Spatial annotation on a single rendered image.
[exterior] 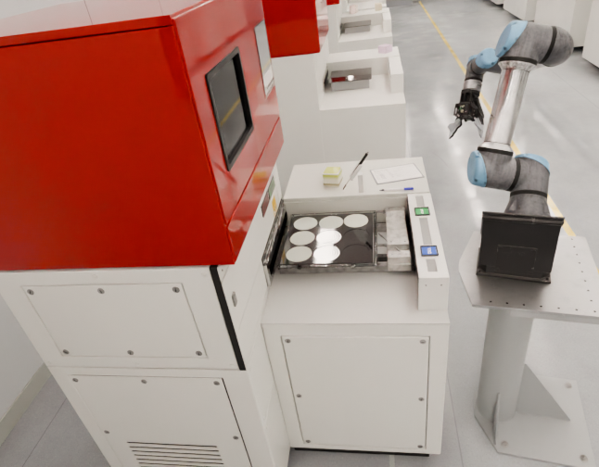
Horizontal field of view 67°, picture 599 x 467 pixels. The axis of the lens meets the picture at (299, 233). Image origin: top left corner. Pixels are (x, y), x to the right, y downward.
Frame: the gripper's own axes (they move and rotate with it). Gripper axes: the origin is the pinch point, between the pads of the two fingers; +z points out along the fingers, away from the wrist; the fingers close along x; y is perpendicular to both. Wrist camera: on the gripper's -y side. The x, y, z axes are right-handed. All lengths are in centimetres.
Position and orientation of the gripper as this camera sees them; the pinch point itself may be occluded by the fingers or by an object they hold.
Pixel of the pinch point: (465, 139)
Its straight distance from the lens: 214.1
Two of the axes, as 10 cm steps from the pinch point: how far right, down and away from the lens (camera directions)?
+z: -1.8, 9.8, -0.1
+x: 6.6, 1.1, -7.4
